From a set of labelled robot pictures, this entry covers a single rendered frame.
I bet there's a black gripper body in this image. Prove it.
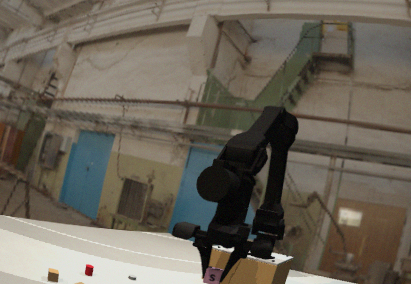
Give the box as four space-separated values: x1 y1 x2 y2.
171 203 273 259

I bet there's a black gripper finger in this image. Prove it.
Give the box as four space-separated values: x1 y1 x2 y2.
220 250 248 282
193 243 213 278

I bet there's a red cylinder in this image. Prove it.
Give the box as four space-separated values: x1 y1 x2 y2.
85 264 94 276

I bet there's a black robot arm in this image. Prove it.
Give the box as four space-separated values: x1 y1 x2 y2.
196 105 299 249

